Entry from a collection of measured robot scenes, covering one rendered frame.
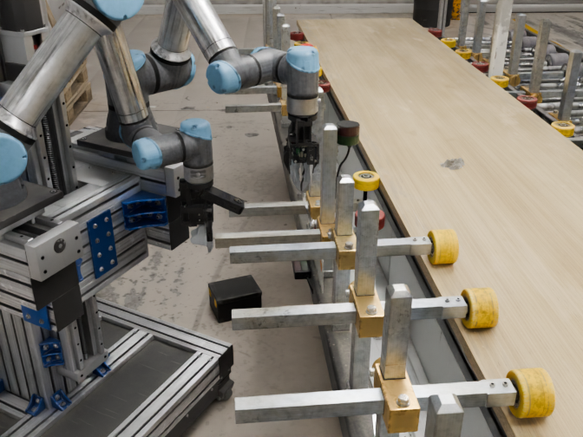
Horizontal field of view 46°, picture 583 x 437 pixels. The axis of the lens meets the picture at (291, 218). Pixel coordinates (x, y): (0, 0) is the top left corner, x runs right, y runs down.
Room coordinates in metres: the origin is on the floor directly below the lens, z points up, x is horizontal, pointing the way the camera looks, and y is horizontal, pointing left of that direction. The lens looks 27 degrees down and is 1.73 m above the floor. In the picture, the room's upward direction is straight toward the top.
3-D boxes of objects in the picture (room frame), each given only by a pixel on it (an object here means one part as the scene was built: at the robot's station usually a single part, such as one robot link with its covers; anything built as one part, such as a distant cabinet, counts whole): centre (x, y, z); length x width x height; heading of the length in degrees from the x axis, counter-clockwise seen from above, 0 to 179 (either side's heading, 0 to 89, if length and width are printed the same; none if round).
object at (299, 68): (1.57, -0.02, 1.30); 0.09 x 0.08 x 0.11; 45
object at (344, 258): (1.38, -0.12, 0.95); 0.14 x 0.06 x 0.05; 6
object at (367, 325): (1.13, -0.15, 0.95); 0.14 x 0.06 x 0.05; 6
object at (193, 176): (1.57, 0.23, 1.05); 0.08 x 0.08 x 0.05
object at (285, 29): (2.89, 0.02, 0.91); 0.04 x 0.04 x 0.48; 6
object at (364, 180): (1.87, -0.22, 0.85); 0.08 x 0.08 x 0.11
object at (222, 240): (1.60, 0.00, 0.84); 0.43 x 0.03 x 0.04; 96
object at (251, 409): (0.86, -0.16, 0.95); 0.50 x 0.04 x 0.04; 96
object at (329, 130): (1.65, -0.10, 0.91); 0.04 x 0.04 x 0.48; 6
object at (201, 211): (1.57, 0.24, 0.97); 0.09 x 0.08 x 0.12; 95
